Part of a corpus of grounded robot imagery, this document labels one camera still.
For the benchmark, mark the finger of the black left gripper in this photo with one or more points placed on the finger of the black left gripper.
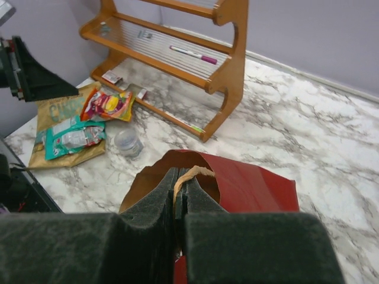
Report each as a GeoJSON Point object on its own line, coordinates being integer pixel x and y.
{"type": "Point", "coordinates": [33, 81]}

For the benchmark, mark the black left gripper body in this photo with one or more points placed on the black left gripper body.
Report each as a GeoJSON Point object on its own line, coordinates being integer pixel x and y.
{"type": "Point", "coordinates": [10, 69]}

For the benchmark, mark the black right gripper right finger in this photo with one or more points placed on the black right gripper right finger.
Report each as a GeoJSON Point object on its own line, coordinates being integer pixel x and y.
{"type": "Point", "coordinates": [244, 226]}

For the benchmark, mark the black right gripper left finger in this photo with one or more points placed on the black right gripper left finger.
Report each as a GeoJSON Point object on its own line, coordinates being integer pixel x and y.
{"type": "Point", "coordinates": [89, 245]}

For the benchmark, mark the gold chips bag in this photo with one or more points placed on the gold chips bag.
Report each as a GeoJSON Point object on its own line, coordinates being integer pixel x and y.
{"type": "Point", "coordinates": [51, 112]}

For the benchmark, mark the red paper bag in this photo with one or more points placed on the red paper bag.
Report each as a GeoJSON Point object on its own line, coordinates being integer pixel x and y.
{"type": "Point", "coordinates": [148, 178]}

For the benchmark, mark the teal snack packet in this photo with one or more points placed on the teal snack packet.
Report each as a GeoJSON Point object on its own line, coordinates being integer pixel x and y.
{"type": "Point", "coordinates": [71, 136]}

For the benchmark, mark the colourful candy packet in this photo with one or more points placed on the colourful candy packet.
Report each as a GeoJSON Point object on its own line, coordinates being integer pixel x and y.
{"type": "Point", "coordinates": [100, 106]}

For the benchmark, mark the red white small box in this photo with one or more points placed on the red white small box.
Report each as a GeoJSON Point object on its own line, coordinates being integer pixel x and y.
{"type": "Point", "coordinates": [112, 78]}

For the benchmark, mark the small grey clip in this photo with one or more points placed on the small grey clip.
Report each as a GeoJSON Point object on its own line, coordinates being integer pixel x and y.
{"type": "Point", "coordinates": [104, 28]}

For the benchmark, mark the small clear plastic jar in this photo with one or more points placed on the small clear plastic jar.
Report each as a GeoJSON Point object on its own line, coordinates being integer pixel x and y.
{"type": "Point", "coordinates": [128, 143]}

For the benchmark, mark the grey binder clip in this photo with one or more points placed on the grey binder clip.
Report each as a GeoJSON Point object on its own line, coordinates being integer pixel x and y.
{"type": "Point", "coordinates": [144, 34]}

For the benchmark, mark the green yellow marker pen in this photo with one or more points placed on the green yellow marker pen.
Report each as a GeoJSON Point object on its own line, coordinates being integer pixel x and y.
{"type": "Point", "coordinates": [198, 129]}

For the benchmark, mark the wooden three-tier shelf rack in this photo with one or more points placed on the wooden three-tier shelf rack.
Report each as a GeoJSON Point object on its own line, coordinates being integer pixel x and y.
{"type": "Point", "coordinates": [226, 77]}

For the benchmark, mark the white pink marker pen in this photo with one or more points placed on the white pink marker pen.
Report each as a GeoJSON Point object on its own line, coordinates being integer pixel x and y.
{"type": "Point", "coordinates": [194, 54]}

